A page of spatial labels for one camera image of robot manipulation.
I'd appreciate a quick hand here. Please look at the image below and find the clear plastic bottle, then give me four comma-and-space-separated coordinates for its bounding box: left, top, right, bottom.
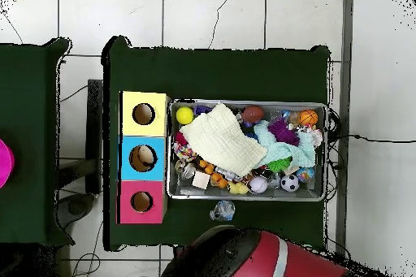
209, 199, 236, 223

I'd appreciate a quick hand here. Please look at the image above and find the clear mesh bin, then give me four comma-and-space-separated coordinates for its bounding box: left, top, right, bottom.
167, 99, 328, 202

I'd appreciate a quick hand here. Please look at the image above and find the wooden box with three holes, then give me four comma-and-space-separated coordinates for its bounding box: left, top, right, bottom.
117, 90, 171, 225

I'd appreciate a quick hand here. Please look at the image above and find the cream waffle cloth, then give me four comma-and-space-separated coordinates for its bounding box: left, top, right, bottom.
179, 102, 268, 178

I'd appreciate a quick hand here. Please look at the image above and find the yellow ball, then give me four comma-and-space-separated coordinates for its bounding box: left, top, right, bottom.
175, 106, 195, 126

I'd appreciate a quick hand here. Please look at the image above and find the small wooden block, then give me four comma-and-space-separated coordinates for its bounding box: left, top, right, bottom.
191, 171, 211, 190

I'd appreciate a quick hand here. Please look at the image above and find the brown toy football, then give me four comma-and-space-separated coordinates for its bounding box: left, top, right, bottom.
240, 105, 266, 124

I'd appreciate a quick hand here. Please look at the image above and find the yellow rubber duck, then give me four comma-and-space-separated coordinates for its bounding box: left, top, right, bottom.
227, 181, 249, 196

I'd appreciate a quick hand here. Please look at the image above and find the dark green table cloth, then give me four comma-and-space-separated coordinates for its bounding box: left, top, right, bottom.
0, 37, 75, 247
101, 35, 333, 252

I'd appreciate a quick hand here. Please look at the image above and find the white toy baseball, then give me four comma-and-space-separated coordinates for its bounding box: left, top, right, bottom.
248, 176, 269, 194

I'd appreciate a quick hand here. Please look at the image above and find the mint green waffle cloth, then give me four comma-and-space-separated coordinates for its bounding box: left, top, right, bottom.
253, 119, 317, 169

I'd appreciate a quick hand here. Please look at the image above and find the purple spiky monster toy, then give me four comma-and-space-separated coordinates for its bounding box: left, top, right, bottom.
267, 117, 301, 147

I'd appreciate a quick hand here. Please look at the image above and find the black and white soccer ball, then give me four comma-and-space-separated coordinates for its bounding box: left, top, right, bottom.
280, 174, 301, 193

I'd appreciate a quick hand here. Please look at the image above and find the orange toy basketball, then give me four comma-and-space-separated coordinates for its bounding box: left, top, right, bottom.
297, 109, 319, 128

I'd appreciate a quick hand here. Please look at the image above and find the black metal stand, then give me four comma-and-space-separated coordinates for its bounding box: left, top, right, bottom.
58, 78, 104, 195

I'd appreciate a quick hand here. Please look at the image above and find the magenta round object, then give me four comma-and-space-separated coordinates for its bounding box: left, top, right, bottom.
0, 138, 16, 189

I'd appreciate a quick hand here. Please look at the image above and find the black floor cable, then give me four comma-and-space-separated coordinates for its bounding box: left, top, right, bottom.
327, 133, 416, 144

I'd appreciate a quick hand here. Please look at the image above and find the grey metal post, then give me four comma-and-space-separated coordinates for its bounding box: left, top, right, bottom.
335, 0, 354, 255

